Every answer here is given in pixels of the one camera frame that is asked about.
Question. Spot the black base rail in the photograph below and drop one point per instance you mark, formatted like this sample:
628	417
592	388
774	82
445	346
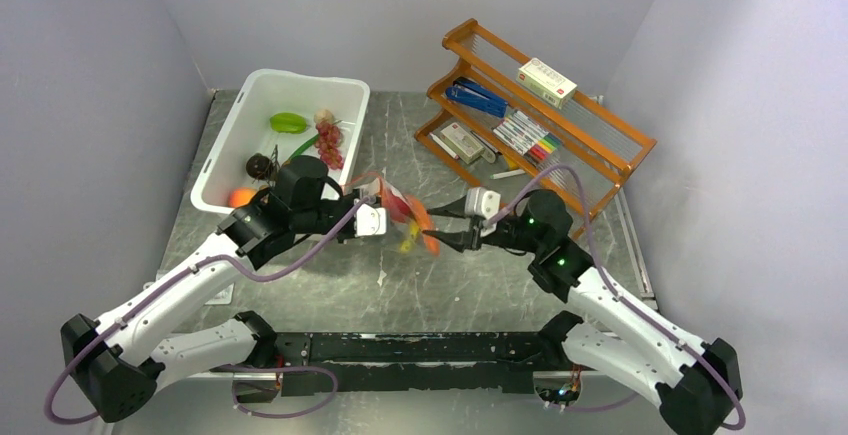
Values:
360	362

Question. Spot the white red box top shelf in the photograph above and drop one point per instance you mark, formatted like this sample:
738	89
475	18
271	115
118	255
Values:
546	83

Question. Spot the green chili pepper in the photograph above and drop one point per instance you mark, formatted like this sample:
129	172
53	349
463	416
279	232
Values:
304	147

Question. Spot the white label card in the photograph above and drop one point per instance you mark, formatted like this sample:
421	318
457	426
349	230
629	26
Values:
224	297

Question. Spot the white green box lower shelf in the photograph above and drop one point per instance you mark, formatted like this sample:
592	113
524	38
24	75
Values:
462	142

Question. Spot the red grape bunch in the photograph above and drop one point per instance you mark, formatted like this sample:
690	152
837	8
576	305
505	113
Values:
328	144

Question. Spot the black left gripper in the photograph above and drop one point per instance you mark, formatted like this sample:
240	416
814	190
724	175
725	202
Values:
351	199

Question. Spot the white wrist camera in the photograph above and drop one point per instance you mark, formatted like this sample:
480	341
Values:
371	221
482	202

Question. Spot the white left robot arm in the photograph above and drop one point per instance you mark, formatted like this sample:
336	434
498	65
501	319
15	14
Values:
122	358

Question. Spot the green lime slice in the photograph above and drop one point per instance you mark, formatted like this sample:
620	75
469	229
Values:
288	123

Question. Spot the red apple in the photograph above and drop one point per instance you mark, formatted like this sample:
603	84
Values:
396	206

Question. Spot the orange wooden shelf rack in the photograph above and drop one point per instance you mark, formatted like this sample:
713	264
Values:
602	148

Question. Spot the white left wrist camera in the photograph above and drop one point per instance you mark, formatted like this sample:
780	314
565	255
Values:
371	221

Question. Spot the yellow banana bunch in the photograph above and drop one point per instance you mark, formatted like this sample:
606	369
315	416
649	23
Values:
411	237

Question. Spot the blue stapler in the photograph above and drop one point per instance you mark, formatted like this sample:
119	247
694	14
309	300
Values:
471	94

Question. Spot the white pen on shelf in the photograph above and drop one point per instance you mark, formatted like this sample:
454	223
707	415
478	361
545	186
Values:
507	174

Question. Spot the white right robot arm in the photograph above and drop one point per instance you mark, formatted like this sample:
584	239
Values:
694	384

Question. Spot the white plastic bin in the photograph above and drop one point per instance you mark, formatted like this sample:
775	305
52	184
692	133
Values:
247	130

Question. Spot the coloured marker pen set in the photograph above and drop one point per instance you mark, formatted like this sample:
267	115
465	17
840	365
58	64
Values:
526	137

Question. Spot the garlic bulb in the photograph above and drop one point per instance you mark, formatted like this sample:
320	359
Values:
324	116

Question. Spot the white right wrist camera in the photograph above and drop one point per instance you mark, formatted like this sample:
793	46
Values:
482	202

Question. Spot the clear zip bag orange zipper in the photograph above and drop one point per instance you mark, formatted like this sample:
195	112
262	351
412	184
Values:
371	184

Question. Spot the dark mangosteen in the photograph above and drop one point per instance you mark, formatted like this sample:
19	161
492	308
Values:
261	167

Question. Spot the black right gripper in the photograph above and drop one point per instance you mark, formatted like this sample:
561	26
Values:
460	240

